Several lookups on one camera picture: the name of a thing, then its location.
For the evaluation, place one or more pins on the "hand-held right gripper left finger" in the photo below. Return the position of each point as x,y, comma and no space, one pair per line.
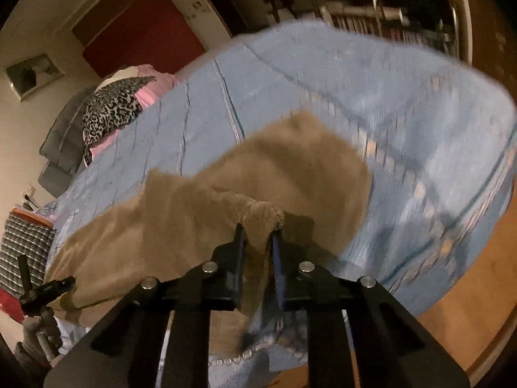
240,252

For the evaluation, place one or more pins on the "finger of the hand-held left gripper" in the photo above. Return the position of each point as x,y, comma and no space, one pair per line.
25,275
56,285

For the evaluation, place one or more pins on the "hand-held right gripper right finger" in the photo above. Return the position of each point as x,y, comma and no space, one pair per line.
278,258

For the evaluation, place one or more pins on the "brown fleece pants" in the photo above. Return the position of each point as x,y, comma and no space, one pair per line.
258,173

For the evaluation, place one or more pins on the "red cloth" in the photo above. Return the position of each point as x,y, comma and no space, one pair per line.
10,305

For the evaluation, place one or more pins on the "grey cushion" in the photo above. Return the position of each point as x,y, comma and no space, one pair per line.
66,137

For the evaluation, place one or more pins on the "blue checked blanket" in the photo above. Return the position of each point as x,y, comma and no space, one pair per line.
343,89

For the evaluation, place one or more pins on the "pink pillow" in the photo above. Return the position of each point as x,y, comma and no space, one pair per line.
151,89

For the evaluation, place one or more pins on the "leopard print cloth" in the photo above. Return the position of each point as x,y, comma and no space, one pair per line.
115,105

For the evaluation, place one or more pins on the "cream cloth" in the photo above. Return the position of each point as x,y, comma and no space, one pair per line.
121,74

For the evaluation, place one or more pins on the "red headboard panel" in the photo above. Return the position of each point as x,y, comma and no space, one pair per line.
141,32

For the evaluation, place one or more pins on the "black metal chair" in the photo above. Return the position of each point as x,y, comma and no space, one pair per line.
424,0

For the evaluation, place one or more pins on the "wall socket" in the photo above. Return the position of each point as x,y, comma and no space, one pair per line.
30,200

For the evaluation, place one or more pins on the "framed wall picture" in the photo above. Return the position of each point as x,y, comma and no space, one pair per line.
34,74

